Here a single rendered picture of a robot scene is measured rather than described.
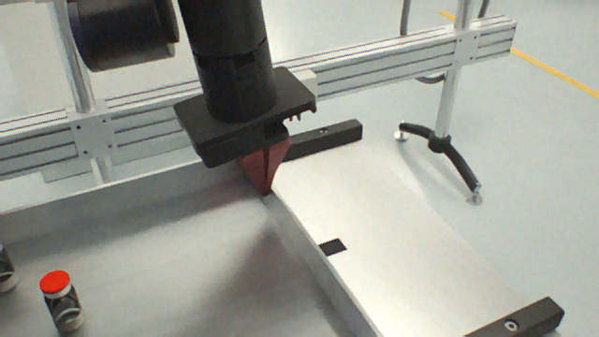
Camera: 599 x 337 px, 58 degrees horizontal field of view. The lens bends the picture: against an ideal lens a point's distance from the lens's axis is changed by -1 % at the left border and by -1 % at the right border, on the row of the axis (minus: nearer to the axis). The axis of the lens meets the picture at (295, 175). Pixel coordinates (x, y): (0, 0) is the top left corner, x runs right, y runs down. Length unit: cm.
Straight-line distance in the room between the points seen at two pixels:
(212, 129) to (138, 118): 100
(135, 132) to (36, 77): 63
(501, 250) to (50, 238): 150
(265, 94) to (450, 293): 22
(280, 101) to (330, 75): 114
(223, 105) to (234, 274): 14
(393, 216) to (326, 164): 10
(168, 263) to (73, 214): 11
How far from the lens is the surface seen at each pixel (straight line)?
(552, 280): 180
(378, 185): 55
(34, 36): 192
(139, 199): 53
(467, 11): 180
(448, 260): 49
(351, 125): 60
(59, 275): 43
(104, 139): 142
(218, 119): 42
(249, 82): 40
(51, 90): 200
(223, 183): 55
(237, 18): 38
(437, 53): 177
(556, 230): 197
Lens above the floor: 122
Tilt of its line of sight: 38 degrees down
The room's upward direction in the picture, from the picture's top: straight up
